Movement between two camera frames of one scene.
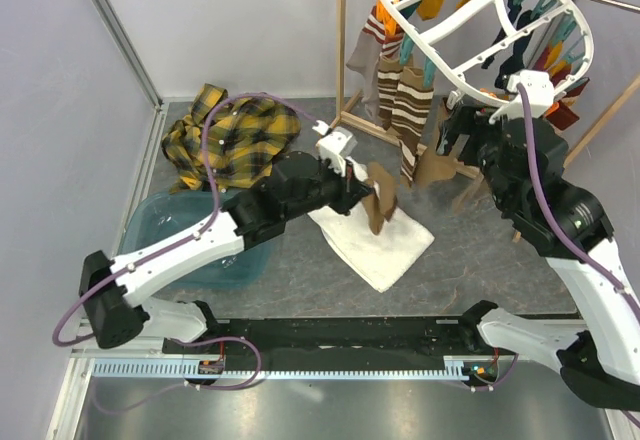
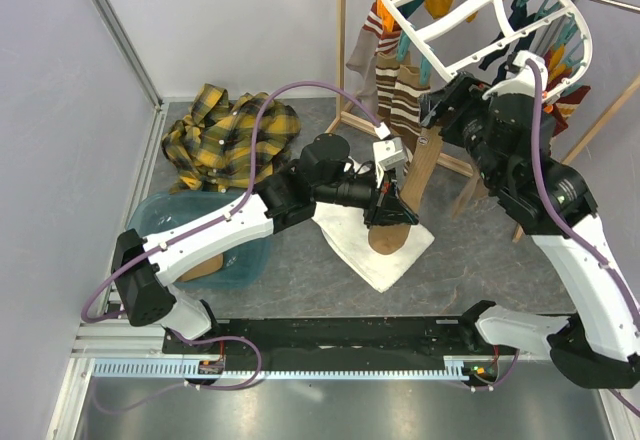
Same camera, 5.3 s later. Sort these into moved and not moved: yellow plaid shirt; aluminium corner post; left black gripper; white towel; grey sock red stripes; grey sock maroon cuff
Moved: left black gripper
Not moved: white towel; aluminium corner post; yellow plaid shirt; grey sock maroon cuff; grey sock red stripes
